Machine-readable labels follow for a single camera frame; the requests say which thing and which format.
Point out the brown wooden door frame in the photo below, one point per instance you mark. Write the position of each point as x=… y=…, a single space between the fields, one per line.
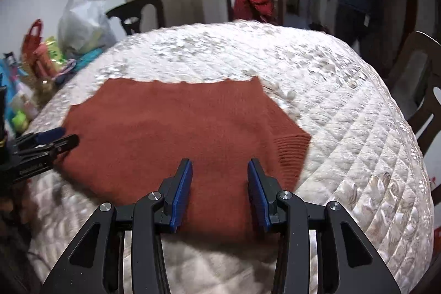
x=411 y=4

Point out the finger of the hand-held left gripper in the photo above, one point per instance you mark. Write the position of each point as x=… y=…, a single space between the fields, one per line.
x=55 y=147
x=48 y=135

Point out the green patterned packet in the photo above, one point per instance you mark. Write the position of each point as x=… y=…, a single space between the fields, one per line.
x=55 y=51

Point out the teal box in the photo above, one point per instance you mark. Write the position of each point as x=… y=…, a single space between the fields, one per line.
x=5 y=77

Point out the rust brown knit sweater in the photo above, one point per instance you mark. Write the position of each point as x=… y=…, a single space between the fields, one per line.
x=172 y=125

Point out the red gift bag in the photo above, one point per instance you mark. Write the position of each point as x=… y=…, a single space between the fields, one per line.
x=31 y=46

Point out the white plastic bag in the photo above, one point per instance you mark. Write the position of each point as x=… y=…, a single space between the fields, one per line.
x=82 y=25

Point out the pink bottle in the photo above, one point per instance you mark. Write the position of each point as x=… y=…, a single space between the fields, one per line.
x=44 y=59

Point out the dark wooden chair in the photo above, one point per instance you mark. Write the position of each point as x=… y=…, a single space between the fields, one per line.
x=151 y=8
x=423 y=42
x=230 y=4

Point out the green toy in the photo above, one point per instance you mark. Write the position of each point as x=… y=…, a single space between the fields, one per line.
x=20 y=120

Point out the white quilted floral tablecloth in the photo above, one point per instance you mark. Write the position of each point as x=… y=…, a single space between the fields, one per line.
x=344 y=108

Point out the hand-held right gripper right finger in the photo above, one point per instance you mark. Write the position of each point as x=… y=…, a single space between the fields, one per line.
x=258 y=197

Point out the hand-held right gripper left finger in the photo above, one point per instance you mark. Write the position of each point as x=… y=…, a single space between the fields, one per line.
x=181 y=197

